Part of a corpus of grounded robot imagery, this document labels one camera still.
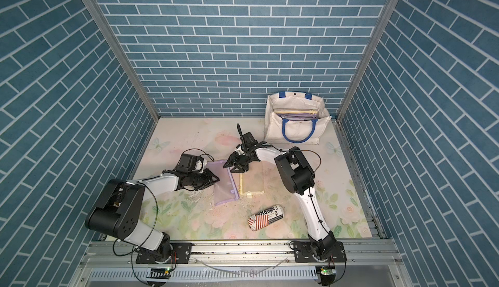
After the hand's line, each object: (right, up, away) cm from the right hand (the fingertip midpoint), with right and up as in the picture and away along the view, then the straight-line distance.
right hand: (227, 169), depth 95 cm
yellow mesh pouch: (+35, +28, +1) cm, 45 cm away
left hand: (-2, -4, -4) cm, 6 cm away
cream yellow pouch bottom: (+12, -5, -2) cm, 13 cm away
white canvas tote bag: (+39, +19, +1) cm, 43 cm away
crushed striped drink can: (+15, -18, -16) cm, 29 cm away
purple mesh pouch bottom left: (0, -9, -5) cm, 10 cm away
